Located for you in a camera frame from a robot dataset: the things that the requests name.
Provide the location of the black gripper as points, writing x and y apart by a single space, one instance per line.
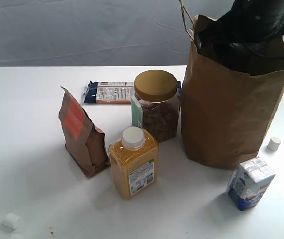
237 58

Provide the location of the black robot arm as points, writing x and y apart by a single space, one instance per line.
238 39

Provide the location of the large brown paper bag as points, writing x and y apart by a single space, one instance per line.
225 114

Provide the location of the brown pouch with orange label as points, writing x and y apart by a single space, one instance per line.
84 141

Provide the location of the small white cap right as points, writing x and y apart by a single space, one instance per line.
274 143

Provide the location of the gold-lidded clear nut jar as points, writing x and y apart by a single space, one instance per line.
155 103

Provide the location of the blue white carton box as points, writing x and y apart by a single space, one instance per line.
249 182

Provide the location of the blue flat snack packet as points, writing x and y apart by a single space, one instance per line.
107 92

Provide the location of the yellow grain plastic bottle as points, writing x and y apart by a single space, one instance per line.
134 161

